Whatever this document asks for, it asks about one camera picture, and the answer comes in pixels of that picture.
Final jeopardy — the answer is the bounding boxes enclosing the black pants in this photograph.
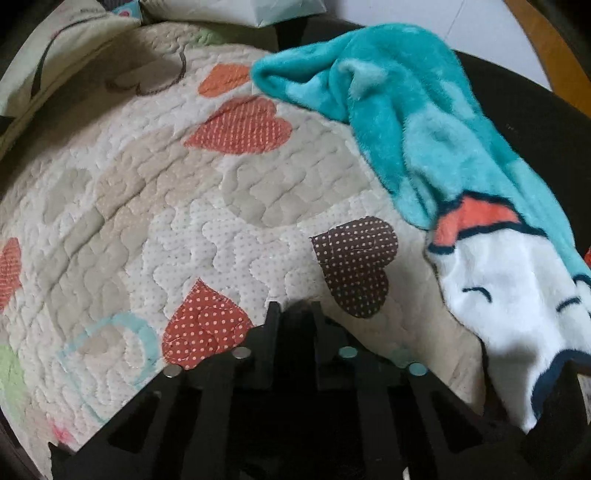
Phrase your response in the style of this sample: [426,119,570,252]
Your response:
[193,301,537,480]

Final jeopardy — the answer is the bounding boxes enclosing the heart patterned quilt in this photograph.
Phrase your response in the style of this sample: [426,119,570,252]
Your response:
[1,23,485,479]

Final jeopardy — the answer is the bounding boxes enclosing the teal and white fleece blanket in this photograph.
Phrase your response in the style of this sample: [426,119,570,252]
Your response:
[250,24,590,431]

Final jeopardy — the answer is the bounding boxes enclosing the white paper shopping bag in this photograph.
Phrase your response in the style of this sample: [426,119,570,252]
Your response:
[141,0,327,28]

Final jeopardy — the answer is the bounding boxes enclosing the floral girl print pillow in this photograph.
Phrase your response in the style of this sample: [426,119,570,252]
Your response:
[1,1,141,155]

